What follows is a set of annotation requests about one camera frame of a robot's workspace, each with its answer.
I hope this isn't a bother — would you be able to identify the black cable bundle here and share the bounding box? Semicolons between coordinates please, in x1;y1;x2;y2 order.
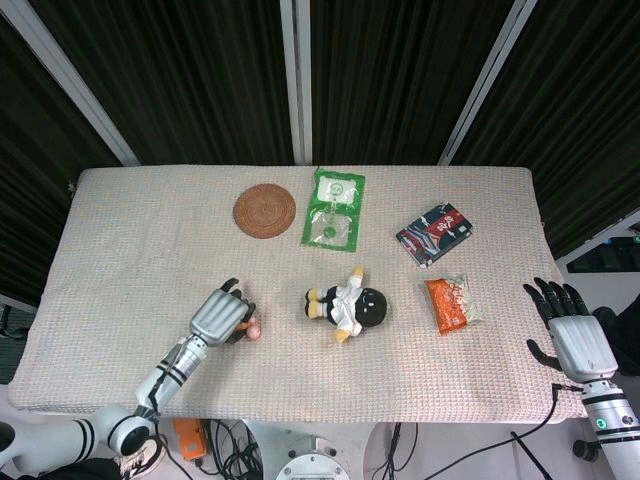
195;418;261;480

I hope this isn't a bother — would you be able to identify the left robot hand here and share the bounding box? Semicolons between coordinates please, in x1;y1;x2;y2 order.
187;277;251;348

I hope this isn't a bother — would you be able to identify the green plastic package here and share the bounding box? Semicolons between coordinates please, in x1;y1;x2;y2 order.
299;166;367;252

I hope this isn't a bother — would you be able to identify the white sneaker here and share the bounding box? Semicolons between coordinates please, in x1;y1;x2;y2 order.
113;432;169;476

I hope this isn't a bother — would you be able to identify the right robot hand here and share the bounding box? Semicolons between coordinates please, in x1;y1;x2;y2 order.
522;277;619;384

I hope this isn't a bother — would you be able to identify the black-headed plush doll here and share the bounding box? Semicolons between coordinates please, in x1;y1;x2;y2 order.
302;265;391;345

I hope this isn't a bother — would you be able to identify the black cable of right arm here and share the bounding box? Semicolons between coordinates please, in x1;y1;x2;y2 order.
424;382;584;480

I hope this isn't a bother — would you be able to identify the small orange pink toy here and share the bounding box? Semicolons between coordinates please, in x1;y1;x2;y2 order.
237;299;263;342

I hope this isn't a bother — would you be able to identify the round woven rattan coaster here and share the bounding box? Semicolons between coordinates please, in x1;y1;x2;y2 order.
232;183;297;237

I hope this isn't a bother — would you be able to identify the round silver robot base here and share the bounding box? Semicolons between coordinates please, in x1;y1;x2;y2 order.
274;436;351;480

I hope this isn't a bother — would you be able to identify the beige woven tablecloth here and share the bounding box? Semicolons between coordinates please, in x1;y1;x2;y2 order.
7;165;575;425

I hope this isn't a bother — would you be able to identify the orange box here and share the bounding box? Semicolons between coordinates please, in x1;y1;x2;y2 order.
173;417;207;462

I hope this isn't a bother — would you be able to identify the dark blue snack packet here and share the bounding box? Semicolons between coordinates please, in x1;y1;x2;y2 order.
395;200;477;268

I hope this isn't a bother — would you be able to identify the orange snack bag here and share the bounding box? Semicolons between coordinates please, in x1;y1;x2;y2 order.
424;272;485;335

